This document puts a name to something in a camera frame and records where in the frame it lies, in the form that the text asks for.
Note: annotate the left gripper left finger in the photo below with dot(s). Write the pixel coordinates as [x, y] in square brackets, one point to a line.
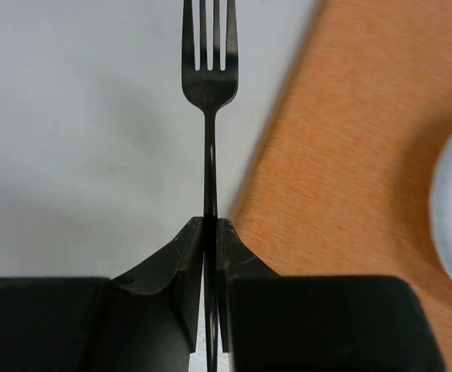
[143, 320]

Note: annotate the orange cloth napkin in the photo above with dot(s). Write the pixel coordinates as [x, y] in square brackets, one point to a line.
[341, 182]

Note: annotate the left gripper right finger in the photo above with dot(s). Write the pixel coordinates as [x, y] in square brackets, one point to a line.
[271, 322]

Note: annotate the black fork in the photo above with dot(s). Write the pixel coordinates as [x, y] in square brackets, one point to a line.
[208, 91]

